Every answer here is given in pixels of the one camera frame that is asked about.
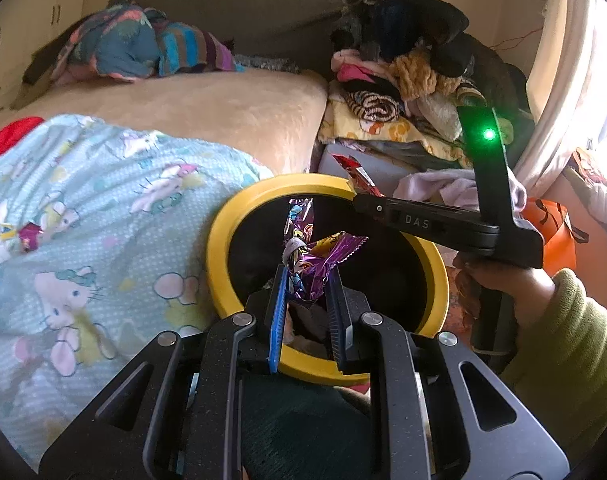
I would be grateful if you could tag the dark green pants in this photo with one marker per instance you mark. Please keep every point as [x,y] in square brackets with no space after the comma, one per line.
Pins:
[293,430]

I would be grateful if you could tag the pink garment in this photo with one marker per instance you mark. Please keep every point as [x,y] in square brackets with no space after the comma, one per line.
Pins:
[356,62]

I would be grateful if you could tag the grey storage box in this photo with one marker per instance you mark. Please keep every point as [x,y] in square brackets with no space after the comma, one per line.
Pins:
[326,165]

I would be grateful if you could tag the red blanket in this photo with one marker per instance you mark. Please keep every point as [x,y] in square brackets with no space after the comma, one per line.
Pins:
[5,137]

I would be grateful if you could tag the orange bag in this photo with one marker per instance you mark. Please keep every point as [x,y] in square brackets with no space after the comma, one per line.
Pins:
[553,240]

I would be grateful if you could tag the pale pink cloth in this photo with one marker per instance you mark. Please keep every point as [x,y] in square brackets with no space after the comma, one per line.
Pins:
[433,182]

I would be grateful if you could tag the black clothes heap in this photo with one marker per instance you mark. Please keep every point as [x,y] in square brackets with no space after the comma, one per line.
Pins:
[423,15]

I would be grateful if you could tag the white curtain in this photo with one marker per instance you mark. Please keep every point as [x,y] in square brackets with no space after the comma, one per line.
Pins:
[568,60]

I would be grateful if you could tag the yellow cartoon blanket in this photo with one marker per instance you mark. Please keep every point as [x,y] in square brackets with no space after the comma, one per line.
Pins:
[363,132]

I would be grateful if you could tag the zebra striped cloth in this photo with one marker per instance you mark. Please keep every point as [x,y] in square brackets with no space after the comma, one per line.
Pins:
[376,107]

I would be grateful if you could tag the yellow knit garment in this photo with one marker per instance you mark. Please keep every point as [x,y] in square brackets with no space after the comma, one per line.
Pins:
[418,77]

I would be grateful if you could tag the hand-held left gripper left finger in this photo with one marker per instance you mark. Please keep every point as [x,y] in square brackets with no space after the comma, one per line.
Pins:
[278,320]

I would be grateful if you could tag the white fuzzy cloth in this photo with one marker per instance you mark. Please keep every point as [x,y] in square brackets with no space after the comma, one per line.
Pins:
[441,117]

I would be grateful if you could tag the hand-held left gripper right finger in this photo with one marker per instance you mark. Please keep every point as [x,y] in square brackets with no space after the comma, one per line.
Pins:
[336,320]

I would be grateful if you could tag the person's right forearm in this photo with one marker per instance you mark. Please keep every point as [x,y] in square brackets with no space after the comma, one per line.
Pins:
[573,360]

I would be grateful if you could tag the person's right hand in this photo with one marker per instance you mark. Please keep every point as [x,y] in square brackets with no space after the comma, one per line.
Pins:
[531,287]

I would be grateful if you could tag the beige bed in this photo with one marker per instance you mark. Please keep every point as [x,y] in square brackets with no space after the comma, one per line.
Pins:
[208,105]

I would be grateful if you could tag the purple snack wrapper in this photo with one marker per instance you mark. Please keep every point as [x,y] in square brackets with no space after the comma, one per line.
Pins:
[318,260]

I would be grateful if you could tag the long red wrapper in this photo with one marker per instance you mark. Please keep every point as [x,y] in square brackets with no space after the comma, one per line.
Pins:
[358,175]

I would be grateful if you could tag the striped blanket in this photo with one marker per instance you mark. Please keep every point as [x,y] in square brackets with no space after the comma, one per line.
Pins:
[188,47]

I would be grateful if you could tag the yellow-rimmed black bin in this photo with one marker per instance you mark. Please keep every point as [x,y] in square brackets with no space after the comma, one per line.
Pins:
[217,265]

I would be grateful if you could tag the floral blue quilt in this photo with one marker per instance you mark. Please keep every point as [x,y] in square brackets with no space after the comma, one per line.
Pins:
[118,45]

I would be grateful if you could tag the white wardrobe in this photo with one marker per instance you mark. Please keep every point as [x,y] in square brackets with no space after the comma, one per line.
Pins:
[28,20]

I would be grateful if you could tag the grey patterned cloth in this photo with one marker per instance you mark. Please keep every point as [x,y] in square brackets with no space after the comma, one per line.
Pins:
[268,62]

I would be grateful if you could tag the cartoon cat blue blanket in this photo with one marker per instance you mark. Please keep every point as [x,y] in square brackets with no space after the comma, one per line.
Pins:
[133,220]

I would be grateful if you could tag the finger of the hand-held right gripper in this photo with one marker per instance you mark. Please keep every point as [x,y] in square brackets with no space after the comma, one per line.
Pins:
[373,208]

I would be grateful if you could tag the cartoon patterned cloth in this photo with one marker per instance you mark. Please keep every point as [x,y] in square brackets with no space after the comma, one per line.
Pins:
[591,180]

